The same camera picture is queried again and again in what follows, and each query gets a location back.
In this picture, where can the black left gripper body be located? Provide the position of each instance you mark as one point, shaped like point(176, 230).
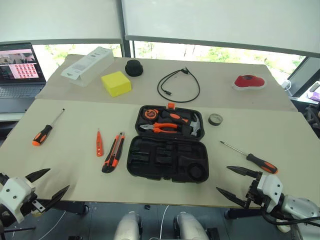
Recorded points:
point(35, 203)

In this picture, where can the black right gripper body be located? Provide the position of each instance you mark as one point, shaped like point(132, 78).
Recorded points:
point(255, 193)

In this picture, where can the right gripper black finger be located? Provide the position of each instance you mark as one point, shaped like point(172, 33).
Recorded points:
point(243, 171)
point(232, 197)

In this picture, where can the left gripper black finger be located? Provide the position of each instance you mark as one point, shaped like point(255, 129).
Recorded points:
point(56, 198)
point(37, 174)

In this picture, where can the orange voltage tester pen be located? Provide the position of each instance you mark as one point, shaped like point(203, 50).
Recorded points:
point(99, 145)

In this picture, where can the orange black utility knife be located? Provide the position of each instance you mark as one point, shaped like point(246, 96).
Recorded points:
point(113, 155)

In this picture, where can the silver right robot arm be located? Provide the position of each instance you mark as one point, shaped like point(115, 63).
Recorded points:
point(300, 207)

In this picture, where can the black tool case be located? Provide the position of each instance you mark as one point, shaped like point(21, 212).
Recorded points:
point(167, 160)

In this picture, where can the white sneaker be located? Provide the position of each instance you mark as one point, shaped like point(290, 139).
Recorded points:
point(283, 228)

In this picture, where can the silver rounded robot leg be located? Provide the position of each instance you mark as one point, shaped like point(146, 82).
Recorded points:
point(128, 227)
point(188, 227)

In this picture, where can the black electrical tape roll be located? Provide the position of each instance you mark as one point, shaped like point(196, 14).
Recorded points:
point(215, 119)

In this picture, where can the small black floor object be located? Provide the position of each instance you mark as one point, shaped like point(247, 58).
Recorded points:
point(147, 206)

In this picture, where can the black office chair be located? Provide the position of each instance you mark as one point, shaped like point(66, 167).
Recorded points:
point(313, 120)

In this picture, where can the red white shoe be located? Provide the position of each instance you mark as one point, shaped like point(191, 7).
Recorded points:
point(250, 82)

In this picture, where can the purple item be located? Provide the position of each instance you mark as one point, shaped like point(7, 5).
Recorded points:
point(314, 96)

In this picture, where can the orange black tape measure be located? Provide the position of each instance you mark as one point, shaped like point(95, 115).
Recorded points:
point(150, 114)

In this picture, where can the open laptop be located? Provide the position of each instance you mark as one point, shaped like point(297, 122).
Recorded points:
point(17, 65)

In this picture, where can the white cardboard carton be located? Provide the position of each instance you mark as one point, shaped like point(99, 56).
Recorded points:
point(85, 66)

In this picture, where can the yellow box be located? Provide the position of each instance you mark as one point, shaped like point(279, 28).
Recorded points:
point(116, 83)

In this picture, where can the black round cap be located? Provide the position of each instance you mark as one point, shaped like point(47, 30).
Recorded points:
point(133, 68)

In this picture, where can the white roller blind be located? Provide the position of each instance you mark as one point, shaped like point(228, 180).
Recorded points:
point(60, 20)
point(225, 22)

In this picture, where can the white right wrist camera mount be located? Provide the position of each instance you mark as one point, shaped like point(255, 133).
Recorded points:
point(271, 187)

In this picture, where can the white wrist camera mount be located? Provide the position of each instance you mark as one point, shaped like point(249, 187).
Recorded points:
point(271, 187)
point(13, 197)

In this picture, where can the black table frame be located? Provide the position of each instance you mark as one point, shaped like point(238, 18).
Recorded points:
point(75, 207)

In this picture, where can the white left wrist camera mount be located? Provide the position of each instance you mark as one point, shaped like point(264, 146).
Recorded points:
point(13, 197)

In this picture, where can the dark window post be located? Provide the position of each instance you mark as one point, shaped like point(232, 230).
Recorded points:
point(127, 48)

